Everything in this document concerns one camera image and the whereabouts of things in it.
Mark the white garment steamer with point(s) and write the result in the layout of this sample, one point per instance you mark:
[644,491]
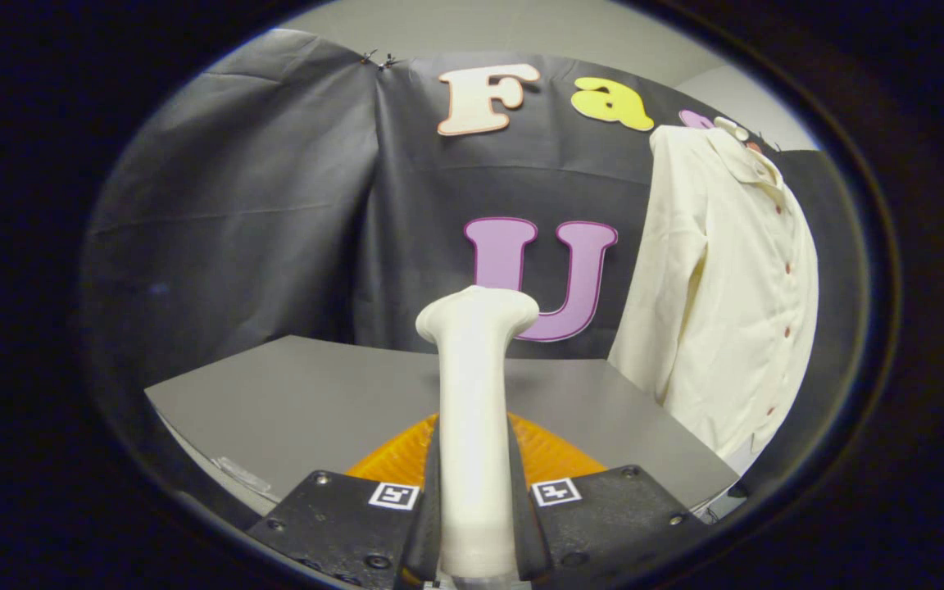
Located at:
[472,410]

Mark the grey cabinet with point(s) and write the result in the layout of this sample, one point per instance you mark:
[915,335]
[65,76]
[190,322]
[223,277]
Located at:
[316,401]

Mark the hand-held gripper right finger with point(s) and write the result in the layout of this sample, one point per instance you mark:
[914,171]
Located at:
[603,524]

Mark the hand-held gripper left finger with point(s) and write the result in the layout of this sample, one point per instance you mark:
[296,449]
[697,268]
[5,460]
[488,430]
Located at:
[341,524]

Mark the black backdrop cloth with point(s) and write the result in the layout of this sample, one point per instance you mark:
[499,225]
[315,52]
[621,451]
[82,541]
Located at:
[275,205]

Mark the cream button-up shirt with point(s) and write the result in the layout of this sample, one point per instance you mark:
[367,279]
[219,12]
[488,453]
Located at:
[726,311]

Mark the black cloth clip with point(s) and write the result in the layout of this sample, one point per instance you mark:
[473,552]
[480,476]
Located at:
[379,60]

